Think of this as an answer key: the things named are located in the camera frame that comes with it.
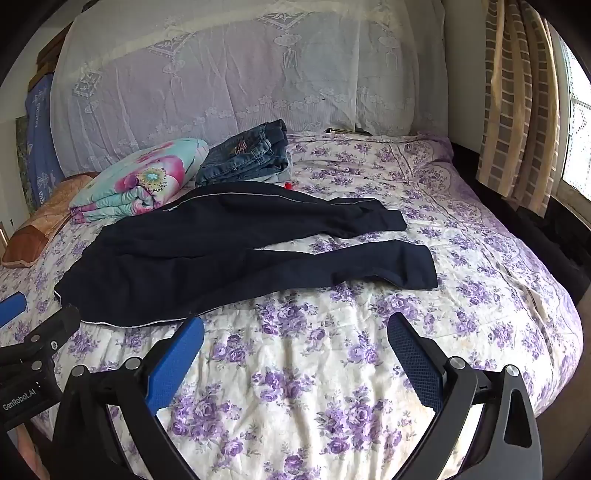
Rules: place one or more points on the folded blue jeans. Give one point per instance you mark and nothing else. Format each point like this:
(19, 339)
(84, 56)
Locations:
(240, 152)

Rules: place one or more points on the wooden headboard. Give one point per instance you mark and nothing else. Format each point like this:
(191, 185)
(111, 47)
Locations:
(48, 55)

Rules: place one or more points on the purple floral bed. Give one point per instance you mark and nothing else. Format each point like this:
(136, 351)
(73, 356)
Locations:
(323, 369)

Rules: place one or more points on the folded teal pink floral quilt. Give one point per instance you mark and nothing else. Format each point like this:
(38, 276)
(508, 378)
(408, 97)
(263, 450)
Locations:
(138, 180)

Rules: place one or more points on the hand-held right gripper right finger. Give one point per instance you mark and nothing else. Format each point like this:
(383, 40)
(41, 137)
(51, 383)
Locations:
(415, 364)

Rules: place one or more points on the beige checked curtain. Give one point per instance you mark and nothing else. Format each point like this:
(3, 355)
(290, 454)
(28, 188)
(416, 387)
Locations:
(512, 101)

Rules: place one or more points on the blue patterned cloth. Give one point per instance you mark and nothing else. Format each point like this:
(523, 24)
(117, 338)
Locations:
(41, 138)

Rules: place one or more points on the bright window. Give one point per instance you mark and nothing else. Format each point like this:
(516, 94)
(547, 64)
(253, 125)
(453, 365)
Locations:
(579, 138)

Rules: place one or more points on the white lace cover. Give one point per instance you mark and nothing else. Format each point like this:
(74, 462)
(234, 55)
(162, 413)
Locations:
(231, 69)

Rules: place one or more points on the orange brown pillow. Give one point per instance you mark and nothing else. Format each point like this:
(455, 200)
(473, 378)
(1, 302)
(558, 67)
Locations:
(37, 221)

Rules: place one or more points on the folded grey garment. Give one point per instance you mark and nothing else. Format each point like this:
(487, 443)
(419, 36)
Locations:
(279, 174)

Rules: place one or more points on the dark flat object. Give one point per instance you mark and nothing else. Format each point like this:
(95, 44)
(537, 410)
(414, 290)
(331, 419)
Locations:
(346, 131)

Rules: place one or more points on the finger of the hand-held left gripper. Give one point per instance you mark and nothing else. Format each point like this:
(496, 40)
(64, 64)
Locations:
(11, 308)
(53, 330)

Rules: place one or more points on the navy blue pants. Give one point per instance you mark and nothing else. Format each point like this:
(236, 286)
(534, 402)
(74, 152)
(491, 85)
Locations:
(207, 258)

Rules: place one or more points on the green picture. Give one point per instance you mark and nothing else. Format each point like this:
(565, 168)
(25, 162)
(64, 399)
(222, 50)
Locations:
(24, 157)

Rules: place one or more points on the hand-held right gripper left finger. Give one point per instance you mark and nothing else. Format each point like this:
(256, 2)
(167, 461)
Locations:
(175, 364)

